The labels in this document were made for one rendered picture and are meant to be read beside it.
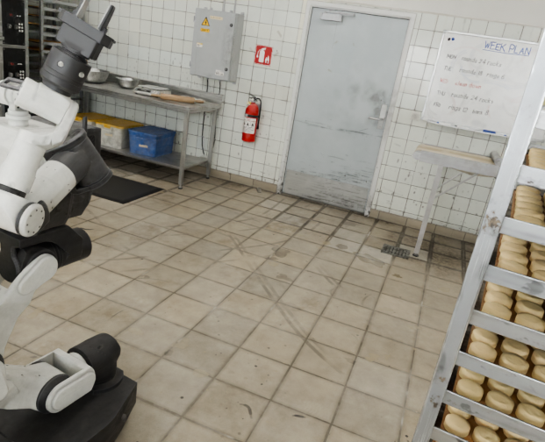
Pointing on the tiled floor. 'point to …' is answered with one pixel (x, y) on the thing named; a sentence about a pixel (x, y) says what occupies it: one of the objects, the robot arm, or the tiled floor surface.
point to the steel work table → (181, 160)
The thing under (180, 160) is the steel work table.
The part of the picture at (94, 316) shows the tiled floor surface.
